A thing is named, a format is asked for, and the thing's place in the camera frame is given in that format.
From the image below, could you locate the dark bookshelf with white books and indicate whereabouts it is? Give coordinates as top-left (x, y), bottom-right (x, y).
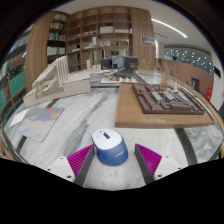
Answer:
top-left (46, 11), bottom-right (69, 64)

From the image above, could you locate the small wall sign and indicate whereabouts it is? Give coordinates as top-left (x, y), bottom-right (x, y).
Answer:
top-left (140, 34), bottom-right (156, 46)

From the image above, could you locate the wooden shelf unit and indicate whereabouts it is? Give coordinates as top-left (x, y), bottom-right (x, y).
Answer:
top-left (64, 5), bottom-right (157, 73)

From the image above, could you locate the long ceiling light strip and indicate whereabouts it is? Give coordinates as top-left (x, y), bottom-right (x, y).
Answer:
top-left (150, 18), bottom-right (189, 39)

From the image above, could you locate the brown model on wooden board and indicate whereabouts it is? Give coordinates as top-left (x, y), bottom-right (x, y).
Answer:
top-left (114, 64), bottom-right (215, 129)

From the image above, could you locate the dark grey house model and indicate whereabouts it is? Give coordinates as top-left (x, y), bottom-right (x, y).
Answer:
top-left (99, 55), bottom-right (139, 75)

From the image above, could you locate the red wall sign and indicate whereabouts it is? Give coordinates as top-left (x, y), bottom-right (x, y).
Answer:
top-left (205, 86), bottom-right (213, 102)

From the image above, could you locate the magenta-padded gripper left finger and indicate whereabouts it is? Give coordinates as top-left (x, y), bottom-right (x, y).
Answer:
top-left (45, 143), bottom-right (97, 187)

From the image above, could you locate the flat white site model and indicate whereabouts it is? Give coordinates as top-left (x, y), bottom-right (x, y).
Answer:
top-left (99, 71), bottom-right (139, 85)

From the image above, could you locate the group of small ceiling lights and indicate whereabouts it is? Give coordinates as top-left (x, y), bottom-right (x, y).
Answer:
top-left (165, 47), bottom-right (214, 73)

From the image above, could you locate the pastel printed mouse pad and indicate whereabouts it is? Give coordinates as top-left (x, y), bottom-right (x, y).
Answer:
top-left (17, 106), bottom-right (66, 144)

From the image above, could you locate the white architectural model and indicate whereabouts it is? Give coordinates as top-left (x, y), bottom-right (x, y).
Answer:
top-left (22, 55), bottom-right (92, 108)

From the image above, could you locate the white and blue computer mouse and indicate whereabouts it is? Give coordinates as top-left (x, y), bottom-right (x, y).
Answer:
top-left (90, 128), bottom-right (129, 167)

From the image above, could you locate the bookshelf with colourful books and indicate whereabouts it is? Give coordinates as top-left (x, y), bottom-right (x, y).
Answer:
top-left (0, 33), bottom-right (31, 111)

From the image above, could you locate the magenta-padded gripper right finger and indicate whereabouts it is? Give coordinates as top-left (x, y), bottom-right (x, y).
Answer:
top-left (134, 143), bottom-right (184, 185)

